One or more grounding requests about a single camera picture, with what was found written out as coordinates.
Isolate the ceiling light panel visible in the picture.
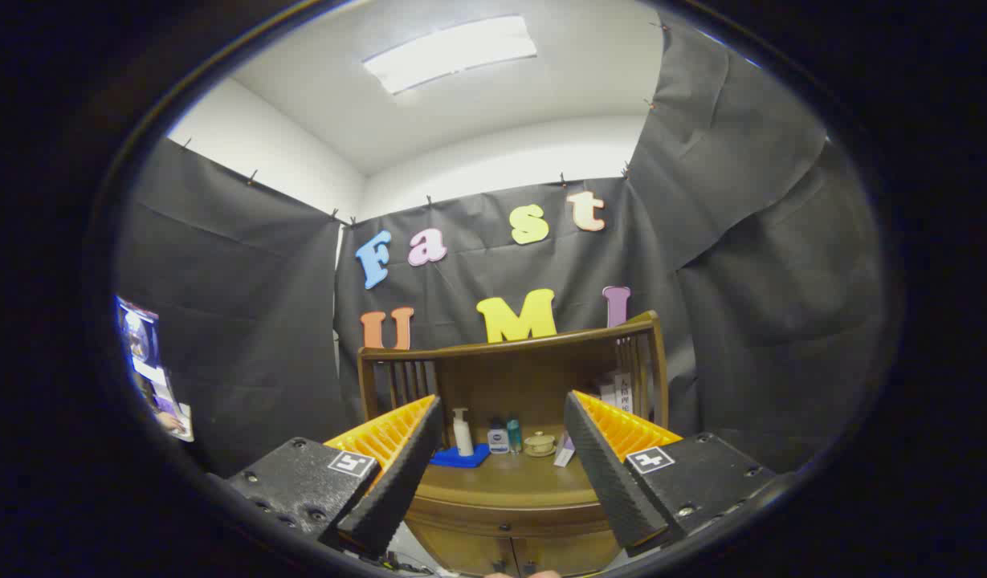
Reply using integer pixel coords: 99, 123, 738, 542
362, 14, 538, 96

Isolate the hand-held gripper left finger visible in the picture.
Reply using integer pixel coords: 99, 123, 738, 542
224, 393, 444, 559

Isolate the wooden cabinet door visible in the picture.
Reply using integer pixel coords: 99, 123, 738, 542
511, 530, 622, 577
409, 526, 514, 577

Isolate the white pump bottle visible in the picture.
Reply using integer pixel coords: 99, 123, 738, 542
451, 408, 475, 457

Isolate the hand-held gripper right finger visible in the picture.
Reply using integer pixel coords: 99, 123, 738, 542
564, 390, 777, 556

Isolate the wall poster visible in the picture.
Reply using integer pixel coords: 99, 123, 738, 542
116, 295, 195, 442

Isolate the wooden countertop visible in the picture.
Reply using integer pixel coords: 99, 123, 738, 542
417, 442, 598, 511

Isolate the wooden cabinet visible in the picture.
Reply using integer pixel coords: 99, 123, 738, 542
357, 311, 671, 577

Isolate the blue folded cloth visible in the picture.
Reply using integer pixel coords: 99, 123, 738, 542
429, 444, 491, 469

